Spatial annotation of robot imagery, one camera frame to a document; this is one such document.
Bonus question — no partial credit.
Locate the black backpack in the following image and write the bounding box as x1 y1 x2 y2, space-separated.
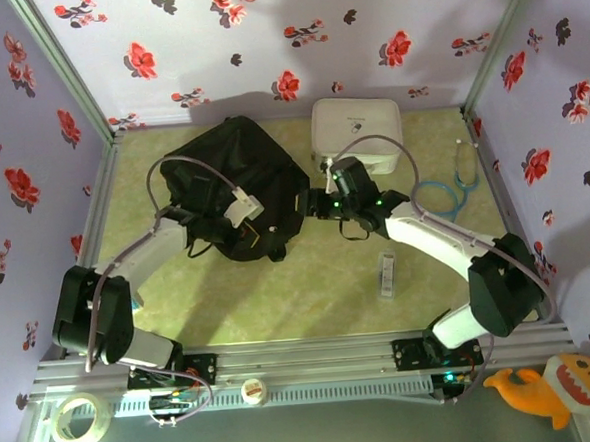
156 110 316 270

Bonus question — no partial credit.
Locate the small white packet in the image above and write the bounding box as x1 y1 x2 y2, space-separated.
374 248 400 302

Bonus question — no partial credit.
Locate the green marbled table mat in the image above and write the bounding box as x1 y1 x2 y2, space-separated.
66 102 541 355

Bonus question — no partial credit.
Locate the white medical case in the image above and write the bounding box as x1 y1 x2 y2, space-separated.
309 92 406 180

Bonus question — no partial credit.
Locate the blue stethoscope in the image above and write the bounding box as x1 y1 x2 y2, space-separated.
408 139 484 225

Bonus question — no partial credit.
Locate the small white tape roll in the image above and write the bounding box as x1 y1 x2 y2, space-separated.
238 376 269 409

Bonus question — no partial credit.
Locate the clear adhesive tape roll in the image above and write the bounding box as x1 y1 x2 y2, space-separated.
48 391 114 442

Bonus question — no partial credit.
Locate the orange plush monster toy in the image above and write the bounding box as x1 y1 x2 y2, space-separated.
481 351 590 436

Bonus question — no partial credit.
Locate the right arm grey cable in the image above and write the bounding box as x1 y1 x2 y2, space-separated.
332 124 562 412

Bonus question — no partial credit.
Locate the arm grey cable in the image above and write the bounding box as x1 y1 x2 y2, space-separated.
332 124 562 412
72 151 261 433

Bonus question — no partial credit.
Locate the left arm grey cable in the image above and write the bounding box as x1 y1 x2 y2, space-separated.
72 151 261 433

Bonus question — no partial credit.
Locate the aluminium frame rail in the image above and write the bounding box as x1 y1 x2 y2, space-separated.
25 321 584 405

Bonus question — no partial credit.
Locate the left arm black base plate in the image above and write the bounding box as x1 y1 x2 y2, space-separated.
126 350 220 391

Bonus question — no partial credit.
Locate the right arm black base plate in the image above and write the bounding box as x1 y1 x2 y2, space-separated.
390 333 484 374

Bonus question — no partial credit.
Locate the grey slotted cable duct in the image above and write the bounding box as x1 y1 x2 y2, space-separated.
104 375 435 420

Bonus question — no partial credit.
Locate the aluminium frame post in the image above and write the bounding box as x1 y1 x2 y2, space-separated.
6 0 124 147
455 0 554 115

